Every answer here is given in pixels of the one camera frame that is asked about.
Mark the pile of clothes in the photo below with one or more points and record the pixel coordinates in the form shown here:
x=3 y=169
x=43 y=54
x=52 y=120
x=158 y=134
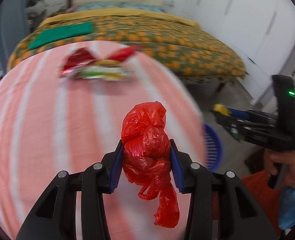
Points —
x=36 y=11

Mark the green folded cloth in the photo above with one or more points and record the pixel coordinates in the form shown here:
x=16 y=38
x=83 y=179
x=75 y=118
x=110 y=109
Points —
x=59 y=33

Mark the crushed red soda can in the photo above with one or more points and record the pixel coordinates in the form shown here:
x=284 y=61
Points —
x=79 y=56

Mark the person's right hand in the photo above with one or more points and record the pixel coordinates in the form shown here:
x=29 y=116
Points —
x=270 y=158

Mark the red plastic bag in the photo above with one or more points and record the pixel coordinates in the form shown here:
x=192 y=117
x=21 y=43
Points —
x=147 y=159

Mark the red snack wrapper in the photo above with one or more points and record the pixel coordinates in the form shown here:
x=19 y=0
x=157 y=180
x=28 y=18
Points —
x=124 y=53

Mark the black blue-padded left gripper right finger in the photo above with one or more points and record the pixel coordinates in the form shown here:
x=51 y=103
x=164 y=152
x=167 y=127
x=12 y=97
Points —
x=194 y=179

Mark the orange floral olive quilt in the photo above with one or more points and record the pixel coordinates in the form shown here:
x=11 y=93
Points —
x=178 y=43

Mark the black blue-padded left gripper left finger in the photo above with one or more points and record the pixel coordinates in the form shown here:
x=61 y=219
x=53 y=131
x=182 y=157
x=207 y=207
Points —
x=53 y=216

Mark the yellow green snack wrapper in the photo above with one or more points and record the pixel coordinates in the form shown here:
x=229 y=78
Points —
x=221 y=109

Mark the blue patterned pillow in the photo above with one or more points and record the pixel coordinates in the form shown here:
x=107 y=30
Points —
x=105 y=5

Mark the blue plastic basket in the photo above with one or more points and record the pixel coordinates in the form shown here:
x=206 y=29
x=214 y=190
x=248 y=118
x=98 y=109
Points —
x=213 y=148

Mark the orange red seat cushion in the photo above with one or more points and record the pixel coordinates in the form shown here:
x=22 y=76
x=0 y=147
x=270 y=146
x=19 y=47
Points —
x=260 y=197

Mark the white wardrobe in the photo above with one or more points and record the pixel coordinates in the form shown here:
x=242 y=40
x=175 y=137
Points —
x=262 y=32

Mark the blue sleeve forearm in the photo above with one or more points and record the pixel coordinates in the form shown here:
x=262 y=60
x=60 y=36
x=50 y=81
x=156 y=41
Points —
x=286 y=218

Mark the grey blue curtain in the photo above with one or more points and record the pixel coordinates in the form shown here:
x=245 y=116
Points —
x=13 y=27

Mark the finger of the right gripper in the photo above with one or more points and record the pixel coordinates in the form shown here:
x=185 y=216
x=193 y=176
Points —
x=238 y=125
x=250 y=113

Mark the green white snack wrapper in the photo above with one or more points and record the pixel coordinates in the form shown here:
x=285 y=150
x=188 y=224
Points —
x=103 y=71

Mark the pink white striped blanket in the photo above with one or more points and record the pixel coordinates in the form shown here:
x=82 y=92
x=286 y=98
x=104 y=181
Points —
x=49 y=124

